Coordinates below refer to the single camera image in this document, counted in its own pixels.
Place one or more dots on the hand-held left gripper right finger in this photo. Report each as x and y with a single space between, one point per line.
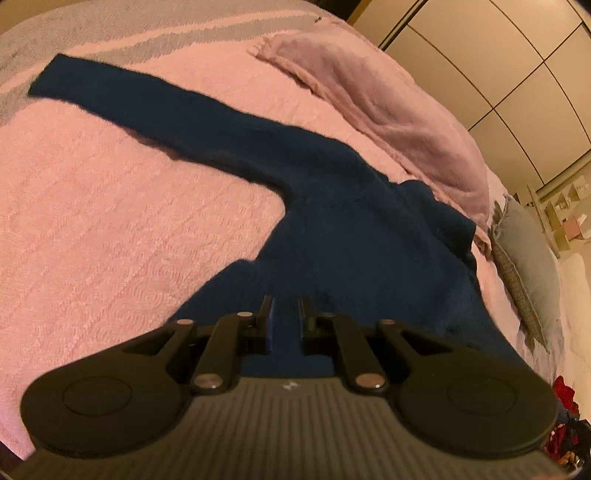
304 325

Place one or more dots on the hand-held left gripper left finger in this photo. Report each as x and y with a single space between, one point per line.
271 323

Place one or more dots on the navy blue knit sweater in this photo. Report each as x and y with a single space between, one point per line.
360 230

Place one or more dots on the pink and grey bedspread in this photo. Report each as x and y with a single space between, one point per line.
115 221

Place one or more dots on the grey square cushion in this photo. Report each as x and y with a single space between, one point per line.
526 267

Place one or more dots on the pink fleece pillow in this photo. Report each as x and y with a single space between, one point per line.
378 106

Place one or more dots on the white padded headboard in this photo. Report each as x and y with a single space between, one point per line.
575 314

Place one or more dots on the red patterned knit sweater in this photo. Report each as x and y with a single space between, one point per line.
561 415

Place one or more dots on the pink tissue box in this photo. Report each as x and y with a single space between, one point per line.
571 229

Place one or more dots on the cream wardrobe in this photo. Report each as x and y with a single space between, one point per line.
485 60

